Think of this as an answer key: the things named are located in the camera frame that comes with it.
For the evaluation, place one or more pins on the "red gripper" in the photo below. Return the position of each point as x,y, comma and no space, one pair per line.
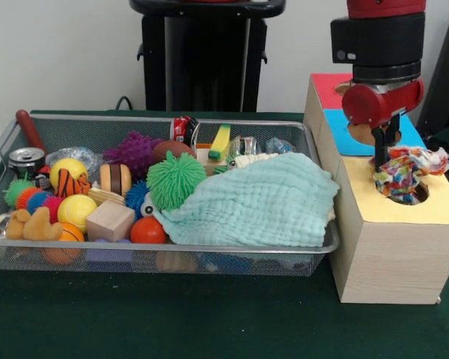
363,106

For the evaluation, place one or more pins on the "colourful patterned cloth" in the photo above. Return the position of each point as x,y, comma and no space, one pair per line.
404,175

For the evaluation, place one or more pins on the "light blue waffle cloth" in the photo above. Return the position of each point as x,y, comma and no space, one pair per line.
265,203

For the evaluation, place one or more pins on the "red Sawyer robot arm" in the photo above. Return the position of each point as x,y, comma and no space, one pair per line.
378,41

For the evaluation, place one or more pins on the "wooden box with three holes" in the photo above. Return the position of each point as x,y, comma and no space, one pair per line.
396,261

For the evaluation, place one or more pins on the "shallow metal mesh bin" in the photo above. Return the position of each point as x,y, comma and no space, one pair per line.
153,261

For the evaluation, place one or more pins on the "yellow toy banana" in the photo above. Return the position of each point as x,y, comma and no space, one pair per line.
219,142

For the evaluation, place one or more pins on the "large green spiky ball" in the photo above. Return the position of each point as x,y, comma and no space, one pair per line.
174,179

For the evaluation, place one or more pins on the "purple rubber toy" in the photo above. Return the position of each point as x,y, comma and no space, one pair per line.
134,151

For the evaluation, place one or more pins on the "red orange rubber ball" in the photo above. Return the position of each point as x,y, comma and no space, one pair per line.
148,230

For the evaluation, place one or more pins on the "wooden toy burger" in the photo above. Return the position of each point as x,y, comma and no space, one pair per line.
115,179

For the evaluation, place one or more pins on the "wooden cube block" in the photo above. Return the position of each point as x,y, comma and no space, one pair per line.
108,220

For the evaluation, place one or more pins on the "yellow ball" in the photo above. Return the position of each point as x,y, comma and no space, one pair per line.
76,213

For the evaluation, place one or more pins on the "orange plush toy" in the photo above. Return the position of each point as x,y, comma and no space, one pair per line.
35,226

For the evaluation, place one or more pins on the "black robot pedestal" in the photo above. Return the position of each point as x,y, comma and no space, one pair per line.
209,56

